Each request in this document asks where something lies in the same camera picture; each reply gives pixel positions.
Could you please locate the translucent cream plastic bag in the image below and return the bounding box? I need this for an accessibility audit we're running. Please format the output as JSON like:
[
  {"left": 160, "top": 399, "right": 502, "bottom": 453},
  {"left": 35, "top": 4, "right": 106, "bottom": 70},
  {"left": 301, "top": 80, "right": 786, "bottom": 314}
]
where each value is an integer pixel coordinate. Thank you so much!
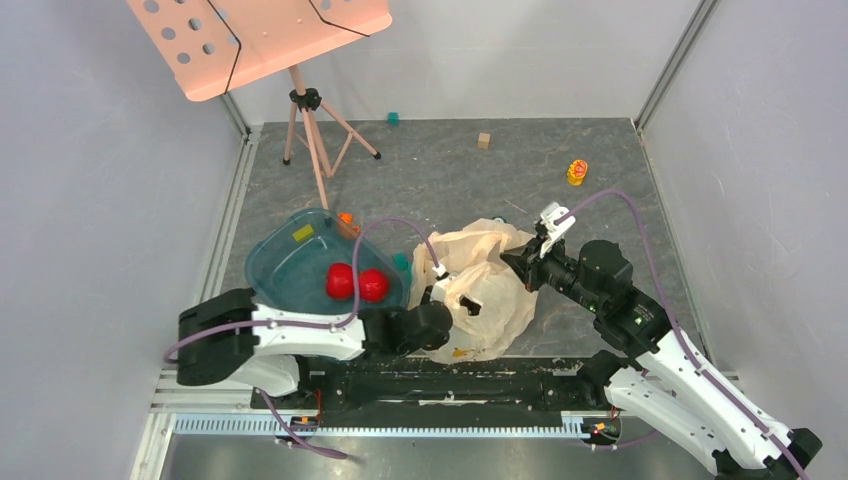
[{"left": 427, "top": 218, "right": 538, "bottom": 365}]

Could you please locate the red fake tomato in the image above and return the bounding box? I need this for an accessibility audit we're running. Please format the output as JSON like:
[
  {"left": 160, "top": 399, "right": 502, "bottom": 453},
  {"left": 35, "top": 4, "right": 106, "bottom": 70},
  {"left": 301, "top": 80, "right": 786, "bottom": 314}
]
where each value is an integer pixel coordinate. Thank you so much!
[{"left": 325, "top": 262, "right": 354, "bottom": 301}]

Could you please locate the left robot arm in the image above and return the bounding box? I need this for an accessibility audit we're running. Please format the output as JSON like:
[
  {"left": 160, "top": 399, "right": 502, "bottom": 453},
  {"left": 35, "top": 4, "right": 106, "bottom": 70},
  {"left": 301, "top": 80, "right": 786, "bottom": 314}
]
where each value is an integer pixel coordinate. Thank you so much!
[{"left": 165, "top": 288, "right": 453, "bottom": 408}]

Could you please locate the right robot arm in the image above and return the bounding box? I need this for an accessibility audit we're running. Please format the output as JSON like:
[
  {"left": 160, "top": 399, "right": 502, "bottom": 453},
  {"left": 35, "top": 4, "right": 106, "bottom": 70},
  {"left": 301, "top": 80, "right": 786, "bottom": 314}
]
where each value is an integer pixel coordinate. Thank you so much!
[{"left": 501, "top": 238, "right": 823, "bottom": 479}]

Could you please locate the yellow butterfly toy block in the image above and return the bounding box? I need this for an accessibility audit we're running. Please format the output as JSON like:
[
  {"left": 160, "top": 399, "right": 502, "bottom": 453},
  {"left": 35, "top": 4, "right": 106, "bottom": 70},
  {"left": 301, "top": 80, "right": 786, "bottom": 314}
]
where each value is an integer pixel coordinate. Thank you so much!
[{"left": 566, "top": 159, "right": 588, "bottom": 186}]

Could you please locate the small wooden cube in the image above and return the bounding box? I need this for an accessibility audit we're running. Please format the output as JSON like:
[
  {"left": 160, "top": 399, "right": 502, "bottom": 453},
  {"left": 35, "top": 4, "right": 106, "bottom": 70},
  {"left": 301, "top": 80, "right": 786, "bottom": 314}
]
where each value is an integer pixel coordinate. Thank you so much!
[{"left": 477, "top": 132, "right": 491, "bottom": 149}]

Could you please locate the teal small block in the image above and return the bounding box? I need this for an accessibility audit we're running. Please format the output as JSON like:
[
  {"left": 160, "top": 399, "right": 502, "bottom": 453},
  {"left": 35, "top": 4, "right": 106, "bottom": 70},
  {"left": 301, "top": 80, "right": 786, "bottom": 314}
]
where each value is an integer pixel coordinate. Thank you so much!
[{"left": 393, "top": 253, "right": 410, "bottom": 272}]

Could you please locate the orange curved toy block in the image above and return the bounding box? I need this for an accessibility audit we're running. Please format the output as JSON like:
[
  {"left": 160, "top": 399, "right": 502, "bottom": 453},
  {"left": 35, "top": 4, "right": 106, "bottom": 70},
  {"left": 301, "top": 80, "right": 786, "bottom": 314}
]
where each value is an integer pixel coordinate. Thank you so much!
[{"left": 338, "top": 212, "right": 361, "bottom": 238}]

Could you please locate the yellow green block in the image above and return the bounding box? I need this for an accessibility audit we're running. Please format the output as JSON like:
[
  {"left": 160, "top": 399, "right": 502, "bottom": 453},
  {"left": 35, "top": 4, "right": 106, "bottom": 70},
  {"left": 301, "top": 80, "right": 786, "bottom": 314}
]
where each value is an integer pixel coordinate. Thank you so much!
[{"left": 292, "top": 224, "right": 315, "bottom": 243}]

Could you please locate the teal plastic tray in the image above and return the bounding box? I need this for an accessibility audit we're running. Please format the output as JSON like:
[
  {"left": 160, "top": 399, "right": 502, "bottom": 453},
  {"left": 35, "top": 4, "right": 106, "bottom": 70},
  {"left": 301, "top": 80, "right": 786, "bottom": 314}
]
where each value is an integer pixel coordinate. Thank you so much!
[{"left": 244, "top": 208, "right": 413, "bottom": 316}]

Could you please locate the pink music stand desk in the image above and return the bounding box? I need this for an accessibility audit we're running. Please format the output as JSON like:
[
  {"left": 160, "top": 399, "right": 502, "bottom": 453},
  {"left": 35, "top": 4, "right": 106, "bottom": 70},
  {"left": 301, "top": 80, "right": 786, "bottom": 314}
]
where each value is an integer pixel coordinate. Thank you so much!
[{"left": 127, "top": 0, "right": 392, "bottom": 102}]

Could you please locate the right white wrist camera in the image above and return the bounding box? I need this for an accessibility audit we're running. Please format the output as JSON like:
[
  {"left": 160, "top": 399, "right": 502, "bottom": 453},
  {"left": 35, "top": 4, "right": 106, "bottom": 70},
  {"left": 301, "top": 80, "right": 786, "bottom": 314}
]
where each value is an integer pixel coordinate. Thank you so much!
[{"left": 535, "top": 201, "right": 576, "bottom": 259}]

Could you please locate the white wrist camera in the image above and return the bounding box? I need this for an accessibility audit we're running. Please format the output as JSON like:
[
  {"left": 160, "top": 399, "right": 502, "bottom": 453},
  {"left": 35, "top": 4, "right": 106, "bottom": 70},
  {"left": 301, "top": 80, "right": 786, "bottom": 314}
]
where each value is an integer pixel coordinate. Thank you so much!
[
  {"left": 430, "top": 264, "right": 455, "bottom": 302},
  {"left": 535, "top": 201, "right": 576, "bottom": 259}
]

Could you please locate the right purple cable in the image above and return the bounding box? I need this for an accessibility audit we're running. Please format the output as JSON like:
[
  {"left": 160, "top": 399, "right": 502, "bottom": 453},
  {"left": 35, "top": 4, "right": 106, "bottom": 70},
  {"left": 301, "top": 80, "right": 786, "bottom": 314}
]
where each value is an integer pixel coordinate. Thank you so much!
[{"left": 563, "top": 188, "right": 813, "bottom": 480}]

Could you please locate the purple cable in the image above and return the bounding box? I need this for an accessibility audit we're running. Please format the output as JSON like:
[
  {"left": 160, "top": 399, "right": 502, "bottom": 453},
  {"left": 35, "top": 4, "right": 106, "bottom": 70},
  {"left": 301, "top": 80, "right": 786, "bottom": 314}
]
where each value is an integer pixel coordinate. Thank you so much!
[
  {"left": 563, "top": 188, "right": 813, "bottom": 480},
  {"left": 162, "top": 217, "right": 445, "bottom": 461}
]

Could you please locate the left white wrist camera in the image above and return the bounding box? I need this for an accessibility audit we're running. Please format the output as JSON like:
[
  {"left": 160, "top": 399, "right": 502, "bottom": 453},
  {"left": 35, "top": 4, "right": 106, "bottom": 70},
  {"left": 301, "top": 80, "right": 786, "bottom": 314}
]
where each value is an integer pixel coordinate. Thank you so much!
[{"left": 430, "top": 264, "right": 455, "bottom": 302}]

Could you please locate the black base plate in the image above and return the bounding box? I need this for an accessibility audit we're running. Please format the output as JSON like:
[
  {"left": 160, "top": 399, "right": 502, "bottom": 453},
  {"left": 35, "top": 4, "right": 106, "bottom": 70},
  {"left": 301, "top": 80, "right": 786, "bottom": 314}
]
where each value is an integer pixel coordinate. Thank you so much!
[{"left": 270, "top": 357, "right": 611, "bottom": 428}]

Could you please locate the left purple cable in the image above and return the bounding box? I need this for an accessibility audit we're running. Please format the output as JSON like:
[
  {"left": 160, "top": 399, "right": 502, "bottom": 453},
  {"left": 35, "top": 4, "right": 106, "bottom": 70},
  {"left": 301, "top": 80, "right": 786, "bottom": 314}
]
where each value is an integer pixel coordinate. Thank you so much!
[{"left": 162, "top": 217, "right": 445, "bottom": 461}]

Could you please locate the aluminium frame rail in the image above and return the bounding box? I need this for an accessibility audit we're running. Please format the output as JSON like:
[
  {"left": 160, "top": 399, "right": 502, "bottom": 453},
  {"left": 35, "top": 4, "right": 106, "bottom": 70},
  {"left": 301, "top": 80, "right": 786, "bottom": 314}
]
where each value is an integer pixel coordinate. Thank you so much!
[{"left": 129, "top": 370, "right": 773, "bottom": 480}]

